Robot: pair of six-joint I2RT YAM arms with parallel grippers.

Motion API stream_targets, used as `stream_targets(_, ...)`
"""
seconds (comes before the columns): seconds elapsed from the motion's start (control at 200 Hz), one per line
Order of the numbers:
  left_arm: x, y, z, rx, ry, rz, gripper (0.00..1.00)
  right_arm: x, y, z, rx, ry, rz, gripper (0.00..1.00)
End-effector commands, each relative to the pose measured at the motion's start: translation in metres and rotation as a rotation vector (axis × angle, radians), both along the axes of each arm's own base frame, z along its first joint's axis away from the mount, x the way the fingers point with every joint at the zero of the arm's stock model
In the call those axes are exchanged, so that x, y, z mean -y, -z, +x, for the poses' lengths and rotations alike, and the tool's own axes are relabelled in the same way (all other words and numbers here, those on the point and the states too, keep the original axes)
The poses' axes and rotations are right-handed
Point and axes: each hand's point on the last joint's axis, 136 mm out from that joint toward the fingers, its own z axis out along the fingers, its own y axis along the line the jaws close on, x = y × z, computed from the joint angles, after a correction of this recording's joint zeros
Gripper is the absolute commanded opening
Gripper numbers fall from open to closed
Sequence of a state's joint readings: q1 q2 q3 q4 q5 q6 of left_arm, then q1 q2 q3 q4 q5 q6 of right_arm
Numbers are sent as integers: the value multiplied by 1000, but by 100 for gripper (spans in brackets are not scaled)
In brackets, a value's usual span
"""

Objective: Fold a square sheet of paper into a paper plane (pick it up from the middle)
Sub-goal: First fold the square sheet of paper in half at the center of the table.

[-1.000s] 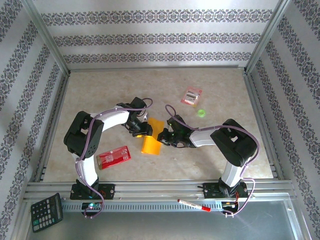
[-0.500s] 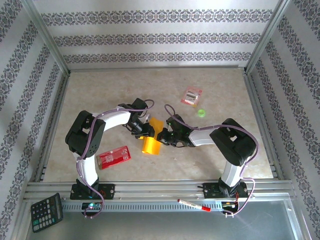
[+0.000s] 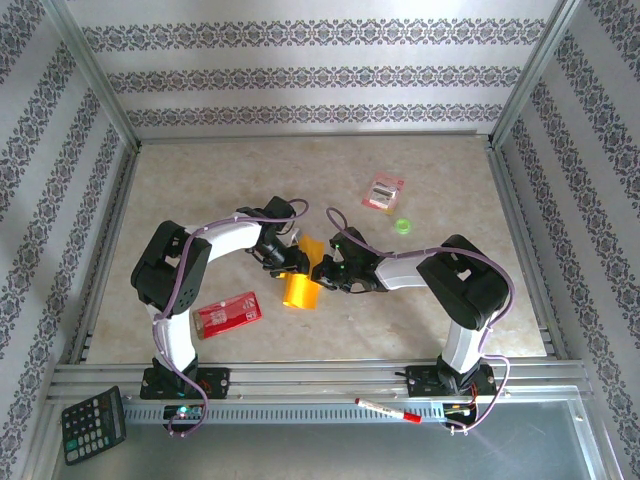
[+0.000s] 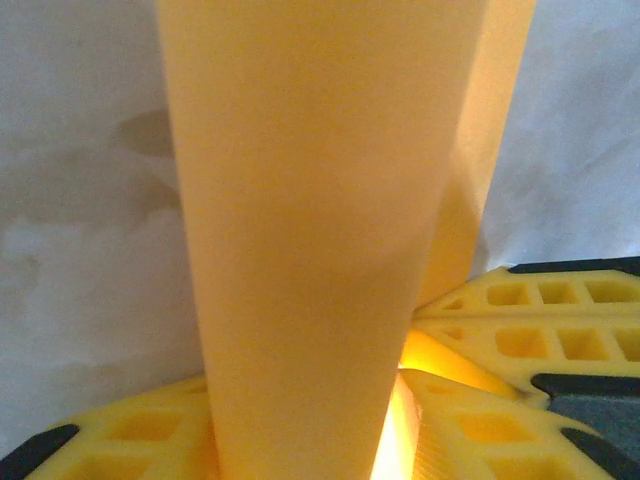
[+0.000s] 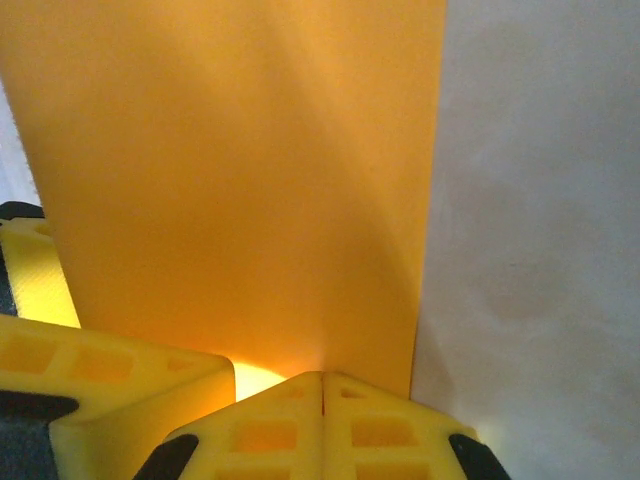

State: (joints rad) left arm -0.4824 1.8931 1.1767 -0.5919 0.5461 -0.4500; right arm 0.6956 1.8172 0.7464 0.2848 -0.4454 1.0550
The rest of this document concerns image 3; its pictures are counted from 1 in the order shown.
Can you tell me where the orange paper sheet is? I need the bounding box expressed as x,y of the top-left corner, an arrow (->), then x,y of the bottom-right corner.
281,234 -> 330,312

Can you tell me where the red cardboard box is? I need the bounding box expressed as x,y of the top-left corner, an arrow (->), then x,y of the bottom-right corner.
192,291 -> 264,341

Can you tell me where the red battery blister pack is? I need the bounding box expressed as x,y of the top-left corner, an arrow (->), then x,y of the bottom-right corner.
360,171 -> 407,216

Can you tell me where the red capped marker pen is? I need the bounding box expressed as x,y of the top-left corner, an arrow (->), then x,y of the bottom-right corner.
354,397 -> 423,425

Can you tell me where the small circuit board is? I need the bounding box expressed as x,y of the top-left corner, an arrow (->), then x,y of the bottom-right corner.
163,403 -> 206,426
442,402 -> 479,426

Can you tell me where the grey metal tray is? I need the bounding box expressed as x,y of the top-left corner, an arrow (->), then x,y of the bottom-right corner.
49,399 -> 614,480

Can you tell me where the black calculator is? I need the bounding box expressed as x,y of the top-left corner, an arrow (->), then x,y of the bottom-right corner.
60,385 -> 128,466

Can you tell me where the wide aluminium mounting rail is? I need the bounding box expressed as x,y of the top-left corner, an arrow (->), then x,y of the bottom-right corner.
47,358 -> 595,402

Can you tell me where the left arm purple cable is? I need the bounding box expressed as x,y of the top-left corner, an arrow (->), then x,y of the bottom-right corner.
152,198 -> 310,439

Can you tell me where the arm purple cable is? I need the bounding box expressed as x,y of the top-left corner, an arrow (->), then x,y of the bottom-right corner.
325,206 -> 517,435
152,198 -> 310,439

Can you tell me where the thin aluminium frame rail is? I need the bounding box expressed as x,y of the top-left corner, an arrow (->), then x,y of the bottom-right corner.
135,128 -> 494,145

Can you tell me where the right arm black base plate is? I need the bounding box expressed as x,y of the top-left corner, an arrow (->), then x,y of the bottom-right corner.
405,364 -> 497,399

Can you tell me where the grey slotted cable duct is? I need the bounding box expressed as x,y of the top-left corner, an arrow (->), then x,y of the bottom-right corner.
122,402 -> 446,426

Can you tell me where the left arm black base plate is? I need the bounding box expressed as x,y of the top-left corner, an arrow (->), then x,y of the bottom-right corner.
139,367 -> 232,401

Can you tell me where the aluminium side frame rail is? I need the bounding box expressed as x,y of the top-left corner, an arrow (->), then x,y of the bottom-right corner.
67,142 -> 144,365
485,142 -> 570,361

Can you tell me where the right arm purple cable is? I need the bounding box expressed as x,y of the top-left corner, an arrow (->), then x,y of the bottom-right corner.
325,206 -> 517,435

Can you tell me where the aluminium frame post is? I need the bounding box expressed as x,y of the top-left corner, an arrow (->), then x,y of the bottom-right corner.
42,0 -> 142,151
488,0 -> 585,149

